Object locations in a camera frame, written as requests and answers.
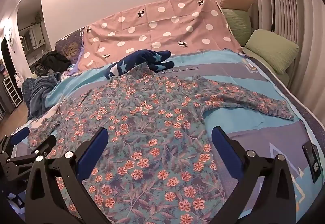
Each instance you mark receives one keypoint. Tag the floral shirt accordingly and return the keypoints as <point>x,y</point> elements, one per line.
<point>152,125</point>

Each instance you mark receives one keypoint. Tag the green ribbed pillow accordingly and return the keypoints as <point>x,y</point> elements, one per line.
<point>237,24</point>

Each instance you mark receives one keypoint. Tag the blue fleece blanket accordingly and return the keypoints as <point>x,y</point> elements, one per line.
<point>38,89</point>

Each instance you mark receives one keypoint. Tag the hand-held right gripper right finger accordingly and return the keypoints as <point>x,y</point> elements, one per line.
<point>226,149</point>

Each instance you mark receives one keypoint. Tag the green plain pillow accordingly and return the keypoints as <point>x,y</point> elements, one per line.
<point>271,48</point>

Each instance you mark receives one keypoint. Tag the navy star-print garment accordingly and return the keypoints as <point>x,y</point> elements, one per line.
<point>142,60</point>

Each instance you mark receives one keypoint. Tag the black handheld device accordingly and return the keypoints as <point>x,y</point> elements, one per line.
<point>311,160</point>

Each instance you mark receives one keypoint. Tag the white shelf rack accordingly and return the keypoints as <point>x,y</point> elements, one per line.
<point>11,92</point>

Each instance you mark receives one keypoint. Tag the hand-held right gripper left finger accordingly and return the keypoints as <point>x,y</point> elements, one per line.
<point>93,149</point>

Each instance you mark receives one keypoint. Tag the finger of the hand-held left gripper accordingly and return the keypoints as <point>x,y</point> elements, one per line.
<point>20,135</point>
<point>45,143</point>

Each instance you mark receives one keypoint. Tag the pink polka-dot sheet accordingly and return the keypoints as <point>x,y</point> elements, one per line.
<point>157,33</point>

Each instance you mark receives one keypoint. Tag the white curtain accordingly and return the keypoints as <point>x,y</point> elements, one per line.
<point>292,10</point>

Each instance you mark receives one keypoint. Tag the purple tree-print blanket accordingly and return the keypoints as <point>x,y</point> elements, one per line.
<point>68,46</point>

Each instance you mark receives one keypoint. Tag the blue patterned bedsheet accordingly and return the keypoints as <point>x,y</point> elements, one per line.
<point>228,74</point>

